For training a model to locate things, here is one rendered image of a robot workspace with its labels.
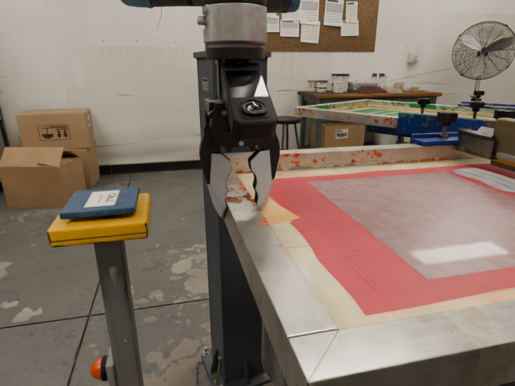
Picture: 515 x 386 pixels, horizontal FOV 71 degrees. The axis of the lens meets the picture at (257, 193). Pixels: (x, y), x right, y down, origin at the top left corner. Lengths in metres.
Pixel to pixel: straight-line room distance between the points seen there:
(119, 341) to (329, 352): 0.50
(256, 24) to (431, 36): 4.94
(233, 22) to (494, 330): 0.36
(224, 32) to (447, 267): 0.35
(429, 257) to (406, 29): 4.75
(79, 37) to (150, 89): 0.82
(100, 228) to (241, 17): 0.33
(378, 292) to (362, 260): 0.06
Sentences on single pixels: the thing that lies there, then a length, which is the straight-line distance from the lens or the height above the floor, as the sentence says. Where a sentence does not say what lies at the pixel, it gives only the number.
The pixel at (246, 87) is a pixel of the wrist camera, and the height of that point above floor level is 1.14.
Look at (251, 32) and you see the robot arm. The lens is 0.44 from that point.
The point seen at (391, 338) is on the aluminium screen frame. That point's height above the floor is 0.99.
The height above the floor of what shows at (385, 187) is 0.96.
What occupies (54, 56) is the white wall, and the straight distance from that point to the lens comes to 4.37.
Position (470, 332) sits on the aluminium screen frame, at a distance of 0.30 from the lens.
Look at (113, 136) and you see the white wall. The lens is 4.35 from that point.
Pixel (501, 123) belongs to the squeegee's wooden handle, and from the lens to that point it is 0.89.
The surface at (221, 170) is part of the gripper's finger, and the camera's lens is 0.46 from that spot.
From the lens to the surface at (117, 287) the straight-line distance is 0.64.
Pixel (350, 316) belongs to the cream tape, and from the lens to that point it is 0.34.
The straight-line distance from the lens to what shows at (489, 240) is 0.54.
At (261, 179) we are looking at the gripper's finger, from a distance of 0.47.
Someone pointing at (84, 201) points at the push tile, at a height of 0.97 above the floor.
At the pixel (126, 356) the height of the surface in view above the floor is 0.69.
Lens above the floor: 1.16
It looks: 19 degrees down
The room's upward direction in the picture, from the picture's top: straight up
